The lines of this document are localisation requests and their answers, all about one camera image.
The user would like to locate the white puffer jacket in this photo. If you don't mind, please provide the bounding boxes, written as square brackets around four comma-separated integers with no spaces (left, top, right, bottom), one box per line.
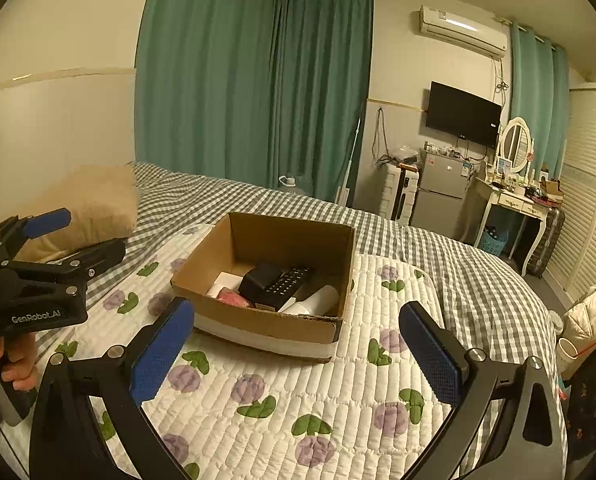
[560,280,596,376]

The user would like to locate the hanging wall cables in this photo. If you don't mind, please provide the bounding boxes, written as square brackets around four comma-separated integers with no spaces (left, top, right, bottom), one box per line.
[373,105,393,166]

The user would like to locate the white air conditioner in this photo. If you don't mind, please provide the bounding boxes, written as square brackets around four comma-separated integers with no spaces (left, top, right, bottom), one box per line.
[418,5,508,58]

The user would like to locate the white box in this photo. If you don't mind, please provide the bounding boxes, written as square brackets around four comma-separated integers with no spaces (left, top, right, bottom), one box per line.
[207,271,243,297]

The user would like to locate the green curtain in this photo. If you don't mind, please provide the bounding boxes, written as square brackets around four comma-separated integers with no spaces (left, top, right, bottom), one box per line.
[134,0,283,183]
[270,0,375,206]

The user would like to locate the beige paper cup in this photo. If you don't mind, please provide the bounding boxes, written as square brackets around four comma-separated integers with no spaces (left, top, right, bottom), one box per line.
[558,337,579,375]

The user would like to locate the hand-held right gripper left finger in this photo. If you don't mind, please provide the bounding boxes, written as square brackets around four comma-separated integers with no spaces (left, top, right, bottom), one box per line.
[29,296,196,480]

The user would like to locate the floral quilted blanket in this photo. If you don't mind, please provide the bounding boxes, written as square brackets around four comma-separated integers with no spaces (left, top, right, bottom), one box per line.
[85,160,568,361]

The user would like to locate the white bottle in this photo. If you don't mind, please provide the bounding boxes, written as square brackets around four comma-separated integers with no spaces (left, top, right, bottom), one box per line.
[280,284,339,317]

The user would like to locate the black box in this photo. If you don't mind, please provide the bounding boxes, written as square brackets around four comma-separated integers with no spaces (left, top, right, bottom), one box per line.
[238,262,291,307]

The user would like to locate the red packet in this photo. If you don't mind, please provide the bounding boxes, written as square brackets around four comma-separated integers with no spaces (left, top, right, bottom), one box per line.
[215,287,251,309]

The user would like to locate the dark floral garment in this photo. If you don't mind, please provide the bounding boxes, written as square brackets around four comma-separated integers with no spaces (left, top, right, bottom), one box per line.
[560,345,596,480]

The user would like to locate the white mop pole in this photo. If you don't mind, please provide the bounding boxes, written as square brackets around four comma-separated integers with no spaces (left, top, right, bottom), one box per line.
[335,115,363,206]

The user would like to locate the teal basket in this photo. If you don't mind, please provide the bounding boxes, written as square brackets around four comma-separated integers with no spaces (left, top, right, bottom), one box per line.
[480,227,508,258]

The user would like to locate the white oval mirror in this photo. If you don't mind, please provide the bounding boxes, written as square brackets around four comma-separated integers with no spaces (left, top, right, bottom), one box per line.
[498,116,534,173]

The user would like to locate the black wall television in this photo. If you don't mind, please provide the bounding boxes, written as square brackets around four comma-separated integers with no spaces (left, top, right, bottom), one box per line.
[424,81,503,150]

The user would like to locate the white dressing table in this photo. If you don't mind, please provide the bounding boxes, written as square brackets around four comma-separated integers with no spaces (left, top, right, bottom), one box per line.
[460,172,553,277]

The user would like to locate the black remote control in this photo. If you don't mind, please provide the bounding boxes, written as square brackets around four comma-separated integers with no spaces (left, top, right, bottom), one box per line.
[265,266,315,312]

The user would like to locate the cardboard box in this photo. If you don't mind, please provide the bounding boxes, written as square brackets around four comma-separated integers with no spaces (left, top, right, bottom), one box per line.
[170,211,356,366]

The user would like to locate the silver fridge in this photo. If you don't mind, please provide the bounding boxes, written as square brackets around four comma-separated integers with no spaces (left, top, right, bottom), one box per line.
[409,149,471,228]

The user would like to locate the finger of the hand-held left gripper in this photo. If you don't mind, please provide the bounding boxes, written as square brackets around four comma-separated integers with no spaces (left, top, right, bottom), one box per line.
[0,237,127,308]
[0,207,73,257]

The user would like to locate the light teal curtain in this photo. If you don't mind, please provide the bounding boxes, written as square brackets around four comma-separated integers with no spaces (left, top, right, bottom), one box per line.
[508,20,571,183]

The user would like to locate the white ridged suitcase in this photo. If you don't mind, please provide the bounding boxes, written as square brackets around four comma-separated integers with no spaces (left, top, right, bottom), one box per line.
[380,162,421,226]

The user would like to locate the white floral quilt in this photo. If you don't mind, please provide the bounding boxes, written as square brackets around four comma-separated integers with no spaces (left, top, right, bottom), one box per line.
[0,222,566,480]

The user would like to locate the person's left hand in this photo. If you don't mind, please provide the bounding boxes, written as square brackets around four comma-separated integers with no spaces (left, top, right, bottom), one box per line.
[0,332,40,393]

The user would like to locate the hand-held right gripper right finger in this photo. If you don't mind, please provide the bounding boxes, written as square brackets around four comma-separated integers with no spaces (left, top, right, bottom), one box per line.
[399,301,568,480]

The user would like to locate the dark checked suitcase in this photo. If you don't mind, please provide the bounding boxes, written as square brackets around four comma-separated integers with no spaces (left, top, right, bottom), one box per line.
[525,205,566,278]

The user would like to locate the tan pillow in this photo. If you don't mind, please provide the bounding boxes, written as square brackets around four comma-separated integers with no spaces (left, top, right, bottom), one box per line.
[15,162,140,263]

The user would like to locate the white louvred wardrobe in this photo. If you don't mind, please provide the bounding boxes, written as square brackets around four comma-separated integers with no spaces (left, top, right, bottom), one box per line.
[548,82,596,306]

